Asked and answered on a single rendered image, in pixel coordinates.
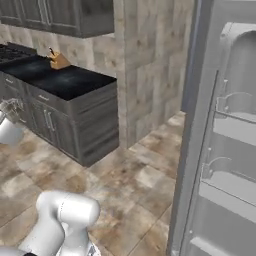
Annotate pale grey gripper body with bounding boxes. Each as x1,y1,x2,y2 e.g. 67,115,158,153
0,97,25,125

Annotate grey fridge door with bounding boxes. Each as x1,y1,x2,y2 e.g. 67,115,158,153
166,0,256,256

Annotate grey fridge door shelf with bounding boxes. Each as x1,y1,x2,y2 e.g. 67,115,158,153
198,156,256,225
212,91,256,148

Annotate black hob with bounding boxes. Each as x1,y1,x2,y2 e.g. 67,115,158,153
0,42,38,65

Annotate wooden knife block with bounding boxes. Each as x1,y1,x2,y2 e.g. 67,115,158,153
46,50,72,71

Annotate dark grey base cupboards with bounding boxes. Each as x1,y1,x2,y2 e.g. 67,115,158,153
0,70,120,168

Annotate dark grey wall cupboards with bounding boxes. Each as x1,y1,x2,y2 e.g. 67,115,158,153
0,0,116,39

